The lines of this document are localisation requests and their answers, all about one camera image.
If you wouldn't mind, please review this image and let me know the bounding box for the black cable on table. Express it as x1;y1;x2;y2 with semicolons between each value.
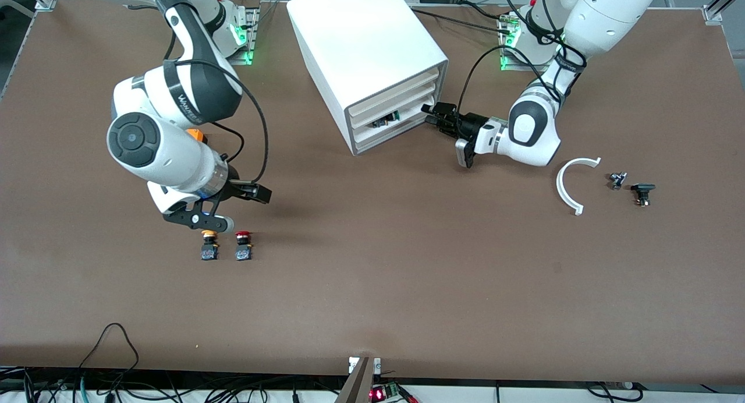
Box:
407;6;520;34

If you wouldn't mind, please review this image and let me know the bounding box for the white curved plastic bracket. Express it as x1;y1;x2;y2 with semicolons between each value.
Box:
556;157;602;217

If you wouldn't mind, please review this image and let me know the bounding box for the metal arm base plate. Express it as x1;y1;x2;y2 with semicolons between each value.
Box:
499;13;562;73
224;6;257;66

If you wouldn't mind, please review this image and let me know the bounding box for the circuit board with red light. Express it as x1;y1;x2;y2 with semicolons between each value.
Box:
370;382;417;403

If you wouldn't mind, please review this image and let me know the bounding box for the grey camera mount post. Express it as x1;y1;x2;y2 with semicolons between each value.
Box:
335;356;382;403

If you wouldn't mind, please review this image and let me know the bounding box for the black switch part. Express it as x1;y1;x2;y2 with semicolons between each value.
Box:
631;183;657;207

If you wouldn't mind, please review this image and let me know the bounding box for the black cable loop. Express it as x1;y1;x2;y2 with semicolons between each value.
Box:
79;323;140;386

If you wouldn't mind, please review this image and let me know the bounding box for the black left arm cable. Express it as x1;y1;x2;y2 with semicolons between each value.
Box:
459;0;587;123

